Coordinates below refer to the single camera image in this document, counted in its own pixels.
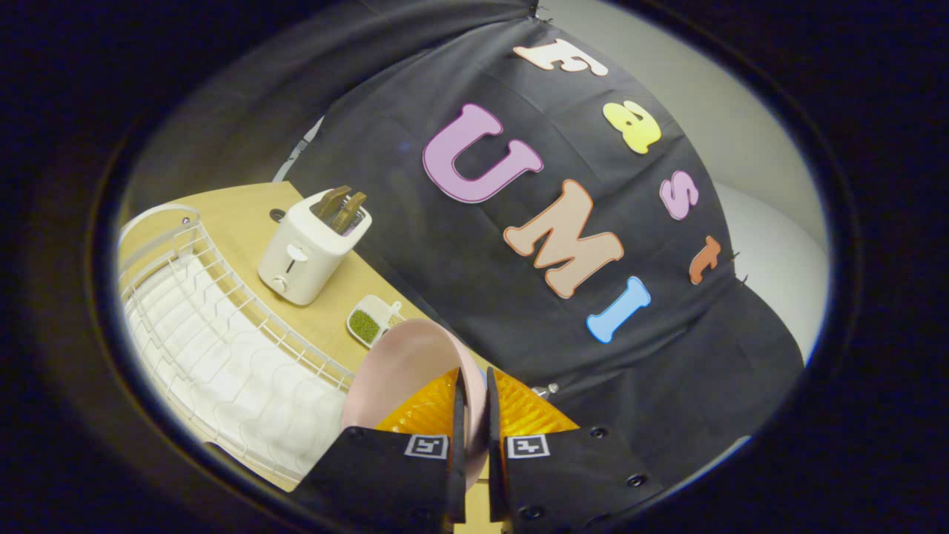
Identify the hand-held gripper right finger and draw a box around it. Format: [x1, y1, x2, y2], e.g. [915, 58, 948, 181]
[486, 366, 665, 533]

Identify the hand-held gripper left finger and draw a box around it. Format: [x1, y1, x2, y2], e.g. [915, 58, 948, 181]
[294, 366, 468, 524]

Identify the pink plate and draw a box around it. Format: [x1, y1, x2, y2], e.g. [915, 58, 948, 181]
[342, 319, 490, 490]

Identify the white wire dish rack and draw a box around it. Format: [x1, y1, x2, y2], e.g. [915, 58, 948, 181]
[119, 204, 357, 483]

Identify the black backdrop cloth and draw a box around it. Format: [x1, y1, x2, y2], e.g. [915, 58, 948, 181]
[285, 19, 805, 490]

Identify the white scoop of green beans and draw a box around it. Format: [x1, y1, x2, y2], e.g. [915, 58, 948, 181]
[346, 294, 403, 349]

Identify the white toaster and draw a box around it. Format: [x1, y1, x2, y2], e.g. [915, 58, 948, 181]
[258, 188, 373, 306]

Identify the brown toast slice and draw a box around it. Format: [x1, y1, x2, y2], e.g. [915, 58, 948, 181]
[311, 185, 352, 222]
[331, 192, 368, 234]

